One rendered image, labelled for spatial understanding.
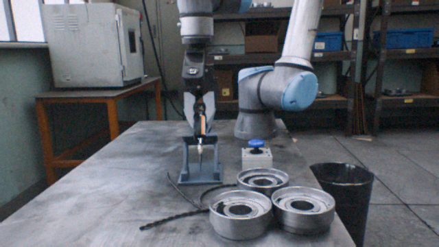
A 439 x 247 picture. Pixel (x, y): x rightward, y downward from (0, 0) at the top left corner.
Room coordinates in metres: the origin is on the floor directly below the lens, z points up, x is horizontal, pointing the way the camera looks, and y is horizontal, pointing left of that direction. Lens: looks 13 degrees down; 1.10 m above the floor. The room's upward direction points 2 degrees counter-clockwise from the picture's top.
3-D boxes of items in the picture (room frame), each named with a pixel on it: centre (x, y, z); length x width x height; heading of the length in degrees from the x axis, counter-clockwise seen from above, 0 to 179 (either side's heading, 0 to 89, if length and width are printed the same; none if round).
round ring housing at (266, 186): (0.64, -0.08, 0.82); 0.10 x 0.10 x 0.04
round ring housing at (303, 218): (0.53, -0.13, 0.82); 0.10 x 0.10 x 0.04
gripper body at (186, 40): (0.82, 0.05, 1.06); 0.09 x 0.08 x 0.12; 0
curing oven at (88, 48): (2.99, 1.00, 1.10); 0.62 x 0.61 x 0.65; 177
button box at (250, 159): (0.79, -0.08, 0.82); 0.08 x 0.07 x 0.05; 177
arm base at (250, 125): (1.12, -0.11, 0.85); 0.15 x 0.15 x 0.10
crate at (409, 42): (4.14, -2.12, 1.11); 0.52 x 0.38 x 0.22; 87
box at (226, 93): (4.23, 0.05, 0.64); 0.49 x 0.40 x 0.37; 92
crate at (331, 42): (4.20, -1.14, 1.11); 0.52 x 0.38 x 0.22; 87
